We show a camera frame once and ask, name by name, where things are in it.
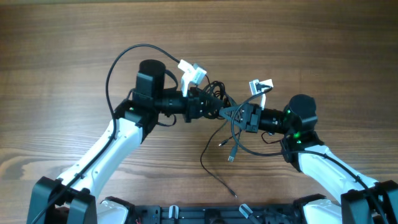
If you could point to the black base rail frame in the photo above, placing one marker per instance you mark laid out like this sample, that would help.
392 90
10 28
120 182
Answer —
280 213

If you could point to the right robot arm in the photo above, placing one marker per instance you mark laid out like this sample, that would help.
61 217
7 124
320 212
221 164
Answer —
361 199

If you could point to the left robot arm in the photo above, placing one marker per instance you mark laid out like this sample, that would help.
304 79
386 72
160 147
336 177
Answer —
71 197

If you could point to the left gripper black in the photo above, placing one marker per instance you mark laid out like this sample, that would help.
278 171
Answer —
194 104

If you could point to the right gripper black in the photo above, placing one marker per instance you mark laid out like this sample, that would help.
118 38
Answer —
251 126

